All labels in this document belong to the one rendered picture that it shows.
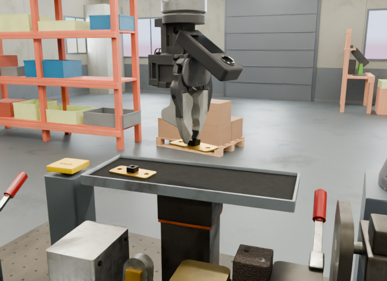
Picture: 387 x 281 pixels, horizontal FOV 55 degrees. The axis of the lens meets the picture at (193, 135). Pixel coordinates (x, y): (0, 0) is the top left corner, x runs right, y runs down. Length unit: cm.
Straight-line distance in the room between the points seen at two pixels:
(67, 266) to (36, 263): 82
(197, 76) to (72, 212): 36
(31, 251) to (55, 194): 69
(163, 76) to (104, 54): 1121
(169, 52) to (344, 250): 40
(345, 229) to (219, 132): 441
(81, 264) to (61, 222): 26
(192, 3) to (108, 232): 37
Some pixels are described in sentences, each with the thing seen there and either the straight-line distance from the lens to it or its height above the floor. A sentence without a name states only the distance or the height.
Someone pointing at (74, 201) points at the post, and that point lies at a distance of 77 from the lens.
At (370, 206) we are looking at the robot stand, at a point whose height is 108.
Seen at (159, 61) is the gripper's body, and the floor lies 136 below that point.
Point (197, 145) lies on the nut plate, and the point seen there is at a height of 122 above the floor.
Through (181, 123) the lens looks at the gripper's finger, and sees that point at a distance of 62.
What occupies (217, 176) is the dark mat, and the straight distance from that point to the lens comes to 67.
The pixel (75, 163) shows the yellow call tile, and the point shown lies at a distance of 78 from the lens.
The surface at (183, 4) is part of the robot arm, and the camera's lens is 61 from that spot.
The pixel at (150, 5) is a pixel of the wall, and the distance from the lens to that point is 1206.
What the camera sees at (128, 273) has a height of 109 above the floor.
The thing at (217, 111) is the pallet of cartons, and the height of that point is 59.
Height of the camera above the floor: 138
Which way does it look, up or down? 13 degrees down
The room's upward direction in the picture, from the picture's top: straight up
